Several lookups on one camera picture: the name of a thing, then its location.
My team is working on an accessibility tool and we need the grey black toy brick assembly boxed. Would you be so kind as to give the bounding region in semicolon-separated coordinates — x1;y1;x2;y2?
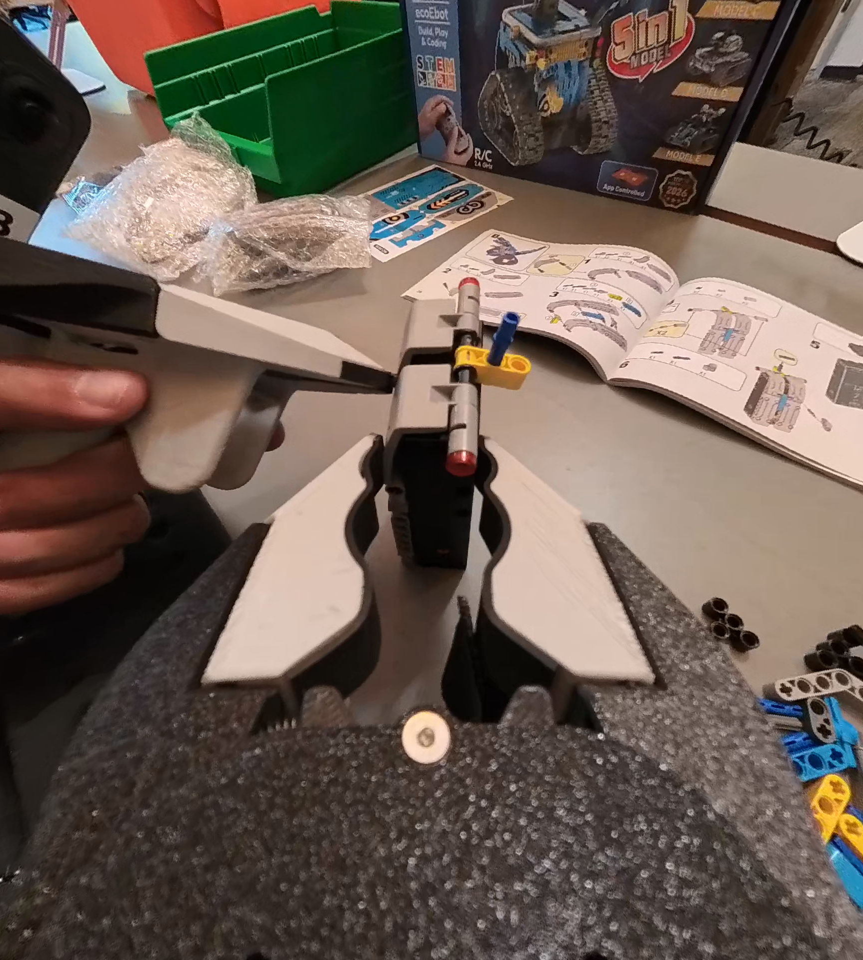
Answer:
382;276;534;569

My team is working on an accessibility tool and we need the black toy connector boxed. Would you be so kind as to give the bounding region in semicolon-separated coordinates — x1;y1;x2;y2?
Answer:
701;596;761;652

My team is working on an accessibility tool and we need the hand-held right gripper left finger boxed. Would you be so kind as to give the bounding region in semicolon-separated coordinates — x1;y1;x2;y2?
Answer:
199;435;386;710

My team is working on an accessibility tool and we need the crinkled plastic wrap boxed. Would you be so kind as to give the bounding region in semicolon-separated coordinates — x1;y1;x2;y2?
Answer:
64;112;259;265

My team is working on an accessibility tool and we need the instruction booklet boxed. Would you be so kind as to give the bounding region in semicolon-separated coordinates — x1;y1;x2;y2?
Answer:
401;228;863;513

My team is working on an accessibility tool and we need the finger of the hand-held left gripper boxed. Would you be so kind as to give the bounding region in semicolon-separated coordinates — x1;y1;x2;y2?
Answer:
152;282;395;393

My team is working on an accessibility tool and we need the green plastic bin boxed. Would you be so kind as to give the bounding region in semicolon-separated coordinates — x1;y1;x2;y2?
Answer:
145;0;419;200

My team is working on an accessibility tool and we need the black dimpled pad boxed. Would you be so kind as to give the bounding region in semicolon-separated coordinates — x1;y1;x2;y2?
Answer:
0;480;234;901

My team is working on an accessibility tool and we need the pile of small toy pieces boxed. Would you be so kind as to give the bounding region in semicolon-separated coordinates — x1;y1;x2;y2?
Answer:
757;622;863;931

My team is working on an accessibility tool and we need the orange plastic bin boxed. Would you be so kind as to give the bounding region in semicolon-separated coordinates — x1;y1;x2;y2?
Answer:
67;0;331;97

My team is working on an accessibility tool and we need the sticker sheet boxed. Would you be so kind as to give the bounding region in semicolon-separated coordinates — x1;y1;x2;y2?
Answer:
345;166;514;264

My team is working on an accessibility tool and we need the grey angled toy beam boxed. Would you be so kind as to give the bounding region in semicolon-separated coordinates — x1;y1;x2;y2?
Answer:
763;669;863;740

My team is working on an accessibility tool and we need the toy building kit box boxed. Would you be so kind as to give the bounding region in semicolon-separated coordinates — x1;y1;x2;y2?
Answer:
400;0;804;217

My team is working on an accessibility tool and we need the person's left hand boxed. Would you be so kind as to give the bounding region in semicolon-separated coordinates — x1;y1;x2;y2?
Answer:
0;358;154;620

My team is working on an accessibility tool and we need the black coiled cable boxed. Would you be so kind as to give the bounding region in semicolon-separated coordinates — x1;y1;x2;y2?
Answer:
780;108;856;181

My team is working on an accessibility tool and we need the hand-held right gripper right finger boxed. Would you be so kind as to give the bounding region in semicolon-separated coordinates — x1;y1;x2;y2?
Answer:
476;437;658;723

